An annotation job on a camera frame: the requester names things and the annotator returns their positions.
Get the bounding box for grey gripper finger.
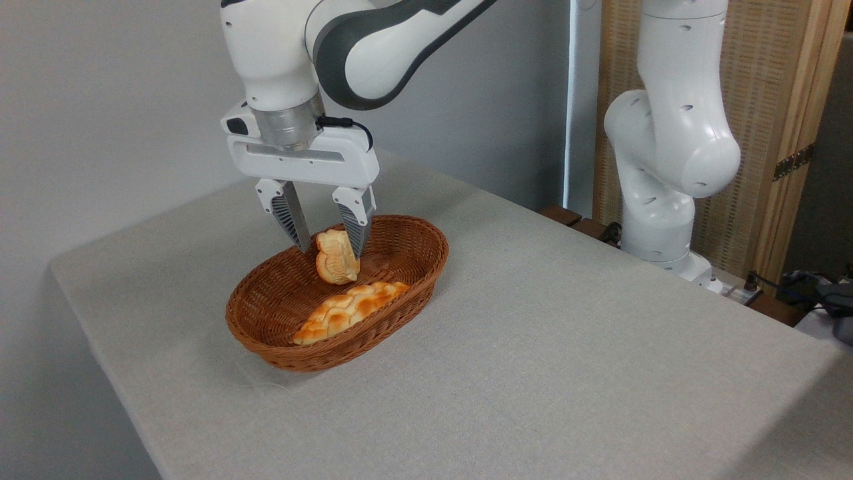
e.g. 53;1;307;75
332;186;377;261
255;178;313;255

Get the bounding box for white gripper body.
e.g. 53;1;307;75
221;100;381;190

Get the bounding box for round bread roll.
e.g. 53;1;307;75
315;229;362;286

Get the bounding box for long braided bread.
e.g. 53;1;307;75
291;281;411;347

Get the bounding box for brown wicker basket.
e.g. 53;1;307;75
225;214;450;373

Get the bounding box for grey tablecloth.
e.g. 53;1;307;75
48;152;853;480

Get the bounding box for white power strip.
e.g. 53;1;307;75
721;281;764;307

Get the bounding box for dark brown wooden board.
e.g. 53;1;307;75
538;204;808;328

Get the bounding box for dark metal screen hinge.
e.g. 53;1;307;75
772;143;816;183

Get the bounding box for wooden rattan folding screen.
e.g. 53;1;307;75
592;0;853;289

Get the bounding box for black and grey device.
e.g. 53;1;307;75
777;269;853;345

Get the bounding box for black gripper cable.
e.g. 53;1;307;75
316;114;375;153

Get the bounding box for black power cable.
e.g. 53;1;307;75
745;270;800;297

